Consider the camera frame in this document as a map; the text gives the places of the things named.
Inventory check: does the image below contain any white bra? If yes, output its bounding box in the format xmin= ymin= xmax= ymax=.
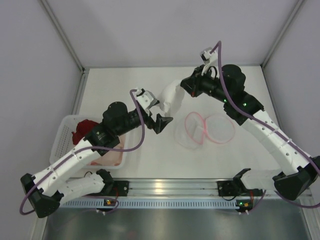
xmin=158 ymin=80 xmax=185 ymax=117

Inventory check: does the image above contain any white mesh laundry bag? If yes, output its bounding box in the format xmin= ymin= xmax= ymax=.
xmin=174 ymin=111 xmax=236 ymax=150

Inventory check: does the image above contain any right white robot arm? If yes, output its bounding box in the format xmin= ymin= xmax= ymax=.
xmin=180 ymin=64 xmax=320 ymax=201

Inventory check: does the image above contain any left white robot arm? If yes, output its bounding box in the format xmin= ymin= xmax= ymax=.
xmin=19 ymin=101 xmax=173 ymax=218

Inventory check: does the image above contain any red bra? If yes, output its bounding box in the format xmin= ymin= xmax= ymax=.
xmin=72 ymin=119 xmax=98 ymax=145

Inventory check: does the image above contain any white plastic laundry basket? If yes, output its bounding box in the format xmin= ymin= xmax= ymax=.
xmin=49 ymin=115 xmax=127 ymax=170

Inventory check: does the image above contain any pink garment in basket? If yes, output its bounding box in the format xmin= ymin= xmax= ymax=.
xmin=86 ymin=136 xmax=126 ymax=167

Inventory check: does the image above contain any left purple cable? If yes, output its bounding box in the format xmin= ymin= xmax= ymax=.
xmin=19 ymin=90 xmax=153 ymax=216

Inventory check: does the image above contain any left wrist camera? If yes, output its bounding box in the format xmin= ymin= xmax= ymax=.
xmin=134 ymin=88 xmax=160 ymax=111

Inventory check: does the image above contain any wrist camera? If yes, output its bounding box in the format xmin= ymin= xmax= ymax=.
xmin=134 ymin=88 xmax=160 ymax=111
xmin=200 ymin=47 xmax=218 ymax=76

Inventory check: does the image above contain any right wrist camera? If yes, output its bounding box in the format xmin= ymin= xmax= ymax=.
xmin=200 ymin=47 xmax=218 ymax=76

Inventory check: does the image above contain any white slotted cable duct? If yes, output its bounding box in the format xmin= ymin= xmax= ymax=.
xmin=62 ymin=198 xmax=252 ymax=210

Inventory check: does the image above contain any aluminium mounting rail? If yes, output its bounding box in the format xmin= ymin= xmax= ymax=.
xmin=59 ymin=177 xmax=276 ymax=198

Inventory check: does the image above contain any left aluminium frame post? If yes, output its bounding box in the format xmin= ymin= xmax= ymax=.
xmin=38 ymin=0 xmax=85 ymax=73

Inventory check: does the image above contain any aluminium frame post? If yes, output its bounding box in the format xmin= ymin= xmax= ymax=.
xmin=260 ymin=0 xmax=308 ymax=70
xmin=38 ymin=0 xmax=85 ymax=73

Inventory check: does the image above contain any right aluminium frame post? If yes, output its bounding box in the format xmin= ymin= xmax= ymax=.
xmin=260 ymin=0 xmax=308 ymax=70

